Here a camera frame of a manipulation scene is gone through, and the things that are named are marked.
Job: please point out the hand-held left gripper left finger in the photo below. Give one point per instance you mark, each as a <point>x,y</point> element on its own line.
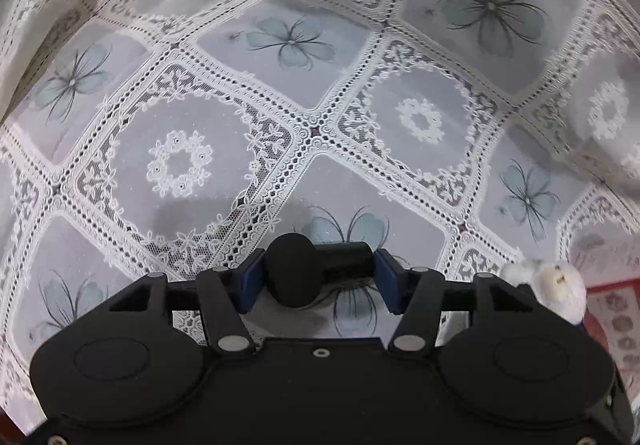
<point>250,280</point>

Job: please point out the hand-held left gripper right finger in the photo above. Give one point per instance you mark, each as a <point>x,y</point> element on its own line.
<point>387,280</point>

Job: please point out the black cylinder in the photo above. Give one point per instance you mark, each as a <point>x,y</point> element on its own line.
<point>295,270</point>

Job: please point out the white fluffy toy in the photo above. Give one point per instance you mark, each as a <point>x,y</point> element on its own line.
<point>555,282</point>

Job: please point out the white floral lace cloth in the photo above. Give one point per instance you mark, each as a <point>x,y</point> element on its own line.
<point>300,125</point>

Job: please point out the red card box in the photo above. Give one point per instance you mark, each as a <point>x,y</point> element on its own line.
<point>615,320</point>

